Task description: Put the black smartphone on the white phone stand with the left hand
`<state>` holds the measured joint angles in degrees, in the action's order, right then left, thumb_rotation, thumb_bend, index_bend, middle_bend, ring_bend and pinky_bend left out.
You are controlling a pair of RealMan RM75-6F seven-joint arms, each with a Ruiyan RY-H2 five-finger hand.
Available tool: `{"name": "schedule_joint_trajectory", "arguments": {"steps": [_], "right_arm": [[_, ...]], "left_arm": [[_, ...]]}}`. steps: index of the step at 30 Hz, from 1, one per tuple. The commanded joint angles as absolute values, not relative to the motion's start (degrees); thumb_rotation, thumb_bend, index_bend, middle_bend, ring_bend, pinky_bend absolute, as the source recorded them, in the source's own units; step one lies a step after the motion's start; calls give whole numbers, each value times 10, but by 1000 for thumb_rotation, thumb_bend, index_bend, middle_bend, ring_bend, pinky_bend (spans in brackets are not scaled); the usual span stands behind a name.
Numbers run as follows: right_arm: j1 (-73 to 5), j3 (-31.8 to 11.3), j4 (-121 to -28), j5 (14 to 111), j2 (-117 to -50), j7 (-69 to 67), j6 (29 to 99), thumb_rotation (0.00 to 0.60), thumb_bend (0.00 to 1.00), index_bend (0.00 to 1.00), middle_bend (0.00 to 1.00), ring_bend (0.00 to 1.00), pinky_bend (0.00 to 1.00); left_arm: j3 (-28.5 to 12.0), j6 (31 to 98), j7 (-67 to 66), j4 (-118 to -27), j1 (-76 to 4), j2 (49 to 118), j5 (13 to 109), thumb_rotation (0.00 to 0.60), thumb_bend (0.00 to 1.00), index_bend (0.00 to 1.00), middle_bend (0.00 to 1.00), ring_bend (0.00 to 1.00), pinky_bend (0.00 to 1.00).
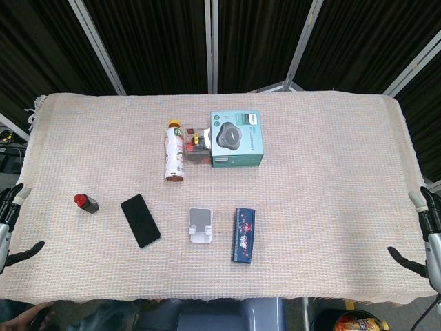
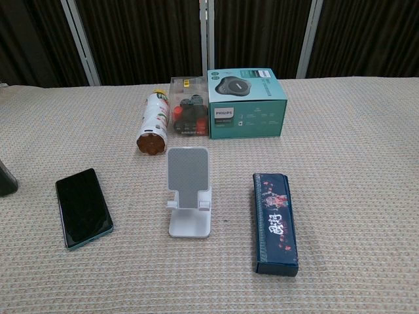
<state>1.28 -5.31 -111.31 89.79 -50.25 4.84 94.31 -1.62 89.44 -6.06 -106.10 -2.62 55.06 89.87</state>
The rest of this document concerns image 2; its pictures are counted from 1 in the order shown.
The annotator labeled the teal Philips speaker box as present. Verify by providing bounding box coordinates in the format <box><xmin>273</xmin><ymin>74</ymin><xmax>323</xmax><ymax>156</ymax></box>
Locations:
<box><xmin>207</xmin><ymin>67</ymin><xmax>289</xmax><ymax>141</ymax></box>

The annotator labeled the dark brown pleated curtain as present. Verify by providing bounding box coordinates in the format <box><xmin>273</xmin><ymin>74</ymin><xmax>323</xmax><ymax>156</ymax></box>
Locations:
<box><xmin>0</xmin><ymin>0</ymin><xmax>419</xmax><ymax>88</ymax></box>

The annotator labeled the black smartphone with teal frame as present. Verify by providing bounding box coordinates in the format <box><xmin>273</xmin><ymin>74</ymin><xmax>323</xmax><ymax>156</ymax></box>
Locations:
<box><xmin>55</xmin><ymin>167</ymin><xmax>115</xmax><ymax>252</ymax></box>

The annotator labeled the dark blue printed pencil case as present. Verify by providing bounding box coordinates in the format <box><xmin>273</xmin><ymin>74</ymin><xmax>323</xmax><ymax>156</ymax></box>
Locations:
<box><xmin>252</xmin><ymin>173</ymin><xmax>299</xmax><ymax>275</ymax></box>

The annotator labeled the white snack can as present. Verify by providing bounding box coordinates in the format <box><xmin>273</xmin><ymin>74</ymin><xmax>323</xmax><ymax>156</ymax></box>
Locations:
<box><xmin>136</xmin><ymin>88</ymin><xmax>170</xmax><ymax>157</ymax></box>

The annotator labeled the white metal frame post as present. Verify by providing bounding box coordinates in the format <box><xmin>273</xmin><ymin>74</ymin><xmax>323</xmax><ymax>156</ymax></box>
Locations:
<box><xmin>295</xmin><ymin>0</ymin><xmax>325</xmax><ymax>80</ymax></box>
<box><xmin>60</xmin><ymin>0</ymin><xmax>101</xmax><ymax>87</ymax></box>
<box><xmin>199</xmin><ymin>0</ymin><xmax>216</xmax><ymax>79</ymax></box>

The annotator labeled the clear plastic box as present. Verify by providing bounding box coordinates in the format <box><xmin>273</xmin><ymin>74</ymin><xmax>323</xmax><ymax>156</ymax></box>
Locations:
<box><xmin>167</xmin><ymin>77</ymin><xmax>210</xmax><ymax>139</ymax></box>

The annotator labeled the beige woven tablecloth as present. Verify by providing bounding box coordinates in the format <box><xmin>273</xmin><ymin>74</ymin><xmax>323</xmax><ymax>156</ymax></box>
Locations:
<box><xmin>0</xmin><ymin>77</ymin><xmax>419</xmax><ymax>314</ymax></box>

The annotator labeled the white folding phone stand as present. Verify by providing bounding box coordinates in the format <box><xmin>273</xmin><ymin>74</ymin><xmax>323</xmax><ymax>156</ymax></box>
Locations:
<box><xmin>166</xmin><ymin>147</ymin><xmax>212</xmax><ymax>239</ymax></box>

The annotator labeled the dark grey object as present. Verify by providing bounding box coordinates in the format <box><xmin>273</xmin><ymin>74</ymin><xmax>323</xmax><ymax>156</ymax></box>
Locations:
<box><xmin>0</xmin><ymin>160</ymin><xmax>19</xmax><ymax>198</ymax></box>

